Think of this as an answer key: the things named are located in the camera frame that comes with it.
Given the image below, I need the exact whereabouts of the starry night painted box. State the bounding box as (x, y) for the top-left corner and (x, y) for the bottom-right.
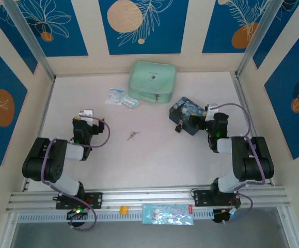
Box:
(168, 96), (208, 136)

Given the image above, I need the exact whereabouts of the silver key bunch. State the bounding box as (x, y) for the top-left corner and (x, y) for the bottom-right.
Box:
(127, 131), (141, 142)

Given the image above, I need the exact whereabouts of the teal clear sachet packet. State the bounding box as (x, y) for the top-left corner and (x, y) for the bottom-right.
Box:
(120, 93), (140, 110)

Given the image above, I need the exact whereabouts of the mint green zipper pouch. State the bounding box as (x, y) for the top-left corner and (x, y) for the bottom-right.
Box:
(128, 60), (178, 104)

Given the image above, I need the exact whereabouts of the light blue wipes packet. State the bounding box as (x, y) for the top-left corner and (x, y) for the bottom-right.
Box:
(141, 203), (195, 226)

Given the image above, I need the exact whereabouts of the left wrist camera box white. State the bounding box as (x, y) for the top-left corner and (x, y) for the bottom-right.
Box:
(78, 109), (95, 118)

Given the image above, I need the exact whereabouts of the aluminium side rail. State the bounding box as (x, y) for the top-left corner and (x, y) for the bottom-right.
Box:
(230, 71), (274, 186)
(22, 76), (56, 192)

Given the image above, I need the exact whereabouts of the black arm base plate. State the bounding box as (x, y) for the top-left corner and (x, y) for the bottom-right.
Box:
(192, 189), (242, 207)
(55, 191), (104, 210)

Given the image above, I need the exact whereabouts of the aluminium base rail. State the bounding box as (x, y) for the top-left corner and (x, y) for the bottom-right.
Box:
(6, 185), (287, 215)

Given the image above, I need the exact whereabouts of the grey slotted cable tray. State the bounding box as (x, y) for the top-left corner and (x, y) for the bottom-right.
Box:
(17, 209), (215, 224)

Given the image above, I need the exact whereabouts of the aluminium corner post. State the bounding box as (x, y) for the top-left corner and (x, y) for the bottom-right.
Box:
(235, 0), (286, 78)
(2, 0), (56, 80)

